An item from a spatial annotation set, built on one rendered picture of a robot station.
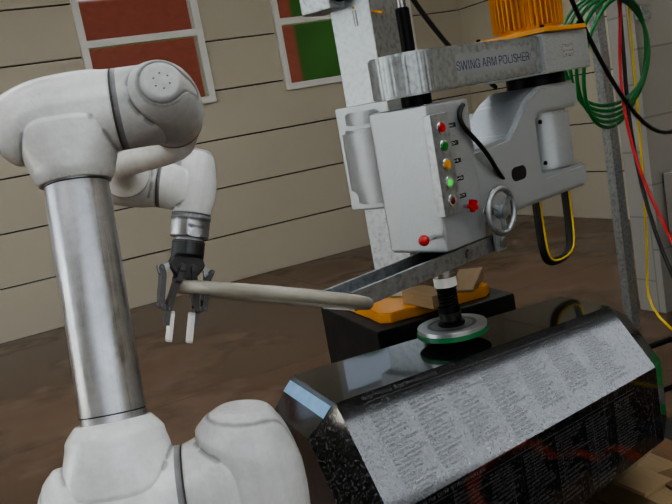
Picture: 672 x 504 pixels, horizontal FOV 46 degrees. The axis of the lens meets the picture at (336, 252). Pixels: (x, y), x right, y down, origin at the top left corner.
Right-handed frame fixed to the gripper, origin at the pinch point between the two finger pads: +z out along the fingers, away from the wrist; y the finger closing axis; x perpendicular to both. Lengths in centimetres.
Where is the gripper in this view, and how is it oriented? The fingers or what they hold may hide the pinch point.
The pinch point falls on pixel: (180, 327)
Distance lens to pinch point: 186.6
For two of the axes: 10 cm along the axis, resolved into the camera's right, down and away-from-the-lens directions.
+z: -0.8, 9.9, -0.8
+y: 8.6, 1.1, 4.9
